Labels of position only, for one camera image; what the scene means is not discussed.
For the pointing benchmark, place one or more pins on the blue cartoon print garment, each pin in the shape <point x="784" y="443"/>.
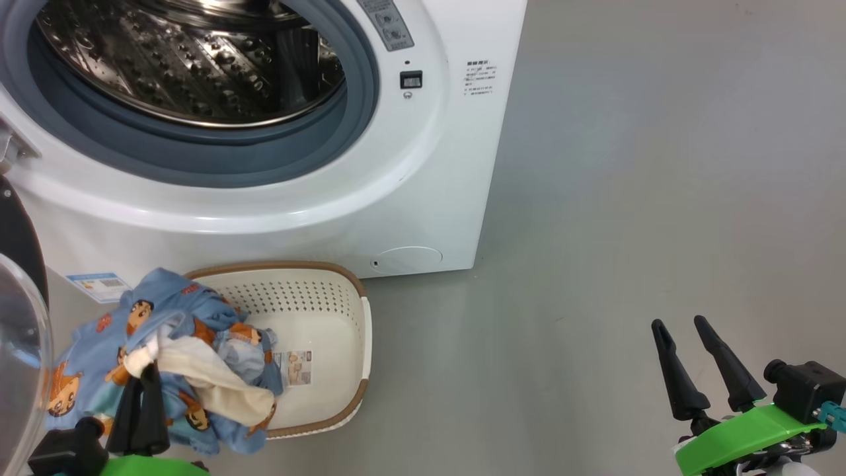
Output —
<point x="158" y="291"/>

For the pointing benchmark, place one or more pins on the black door latch socket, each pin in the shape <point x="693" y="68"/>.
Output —
<point x="411" y="80"/>

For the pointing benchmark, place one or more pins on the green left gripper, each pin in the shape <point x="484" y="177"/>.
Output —
<point x="152" y="467"/>

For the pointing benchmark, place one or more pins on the stainless steel washing machine drum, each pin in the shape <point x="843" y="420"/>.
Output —
<point x="165" y="66"/>

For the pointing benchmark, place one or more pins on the paper label inside basket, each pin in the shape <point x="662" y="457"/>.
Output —
<point x="297" y="368"/>

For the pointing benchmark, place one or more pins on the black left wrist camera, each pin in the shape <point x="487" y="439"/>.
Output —
<point x="66" y="453"/>

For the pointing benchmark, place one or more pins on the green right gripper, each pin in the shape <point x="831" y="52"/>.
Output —
<point x="740" y="439"/>

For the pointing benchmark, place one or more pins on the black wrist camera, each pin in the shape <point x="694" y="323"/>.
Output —
<point x="66" y="453"/>
<point x="806" y="390"/>

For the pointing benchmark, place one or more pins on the round black glass washer door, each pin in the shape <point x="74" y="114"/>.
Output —
<point x="20" y="363"/>

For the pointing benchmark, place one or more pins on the cream perforated laundry basket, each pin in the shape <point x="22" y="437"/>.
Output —
<point x="317" y="311"/>

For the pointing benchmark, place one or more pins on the cream plain garment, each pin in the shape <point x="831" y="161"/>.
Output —
<point x="211" y="380"/>

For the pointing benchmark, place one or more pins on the round white filter cover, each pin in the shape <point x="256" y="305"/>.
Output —
<point x="406" y="259"/>

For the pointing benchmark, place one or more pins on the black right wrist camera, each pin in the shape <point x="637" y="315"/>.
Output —
<point x="806" y="390"/>

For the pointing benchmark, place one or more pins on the grey warning sticker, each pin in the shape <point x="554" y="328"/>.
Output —
<point x="388" y="23"/>

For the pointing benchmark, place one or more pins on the blue energy label sticker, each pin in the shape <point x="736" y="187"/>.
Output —
<point x="99" y="287"/>

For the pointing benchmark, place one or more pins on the black text instruction sticker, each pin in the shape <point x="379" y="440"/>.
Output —
<point x="480" y="78"/>

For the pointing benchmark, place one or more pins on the metal washer door hinge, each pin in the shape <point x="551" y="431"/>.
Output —
<point x="16" y="149"/>

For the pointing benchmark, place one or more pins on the white front-load washing machine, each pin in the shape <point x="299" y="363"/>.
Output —
<point x="429" y="165"/>

